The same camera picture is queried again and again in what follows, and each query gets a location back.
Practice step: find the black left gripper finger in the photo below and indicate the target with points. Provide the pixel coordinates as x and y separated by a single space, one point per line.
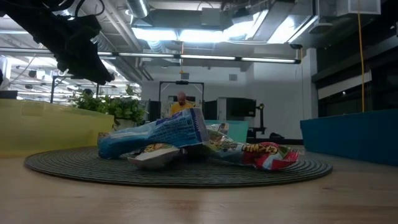
85 73
101 68

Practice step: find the blue granola bar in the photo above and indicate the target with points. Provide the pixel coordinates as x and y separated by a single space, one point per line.
174 132

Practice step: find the green white granola bar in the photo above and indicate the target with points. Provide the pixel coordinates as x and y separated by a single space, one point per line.
225 144
155 155

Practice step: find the red Chewy granola bar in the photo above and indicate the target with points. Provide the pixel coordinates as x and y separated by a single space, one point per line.
270 154

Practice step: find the green potted plant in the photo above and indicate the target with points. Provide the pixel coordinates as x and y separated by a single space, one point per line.
124 109

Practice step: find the black upright panel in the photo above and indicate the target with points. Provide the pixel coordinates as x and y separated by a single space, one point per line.
154 110

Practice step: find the yellow plastic bin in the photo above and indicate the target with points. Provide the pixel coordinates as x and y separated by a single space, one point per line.
46 130

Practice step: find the black box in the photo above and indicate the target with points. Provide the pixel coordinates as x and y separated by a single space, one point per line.
8 94

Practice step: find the person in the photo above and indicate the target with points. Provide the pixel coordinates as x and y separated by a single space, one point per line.
181 104

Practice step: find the small black monitor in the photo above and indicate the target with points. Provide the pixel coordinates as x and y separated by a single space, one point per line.
210 109

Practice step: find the large black monitor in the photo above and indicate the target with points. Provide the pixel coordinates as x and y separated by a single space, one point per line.
241 107

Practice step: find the teal plastic bin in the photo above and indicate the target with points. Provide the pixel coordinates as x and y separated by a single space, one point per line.
237 130

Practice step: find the long linear ceiling light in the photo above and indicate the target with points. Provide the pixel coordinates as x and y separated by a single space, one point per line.
267 59

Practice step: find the black tripod stand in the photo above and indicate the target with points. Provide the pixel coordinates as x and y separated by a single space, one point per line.
261 119

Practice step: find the round grey woven placemat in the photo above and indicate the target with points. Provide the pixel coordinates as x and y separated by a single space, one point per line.
248 174

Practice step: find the black floor object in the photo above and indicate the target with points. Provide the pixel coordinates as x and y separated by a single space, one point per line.
276 135

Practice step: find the blue plastic bin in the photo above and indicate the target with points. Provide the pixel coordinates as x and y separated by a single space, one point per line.
351 137

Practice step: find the black background rig frame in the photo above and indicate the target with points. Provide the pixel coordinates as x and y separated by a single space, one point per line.
182 82
52 90

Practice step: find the black security camera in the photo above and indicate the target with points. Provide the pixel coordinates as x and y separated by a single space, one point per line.
296 46

